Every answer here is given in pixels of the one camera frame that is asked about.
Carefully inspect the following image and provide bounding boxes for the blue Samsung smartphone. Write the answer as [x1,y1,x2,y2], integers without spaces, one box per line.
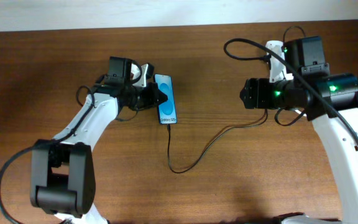
[154,74,177,124]

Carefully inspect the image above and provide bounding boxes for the black USB charging cable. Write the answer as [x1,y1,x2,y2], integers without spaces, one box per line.
[166,26,306,174]

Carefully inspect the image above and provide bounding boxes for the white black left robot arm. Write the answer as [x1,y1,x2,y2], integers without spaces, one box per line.
[30,57,168,223]

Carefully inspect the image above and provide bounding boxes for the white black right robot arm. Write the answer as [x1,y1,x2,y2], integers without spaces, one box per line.
[240,36,358,223]

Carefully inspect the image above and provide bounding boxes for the white USB charger adapter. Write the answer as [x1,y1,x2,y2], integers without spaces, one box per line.
[265,40,285,59]

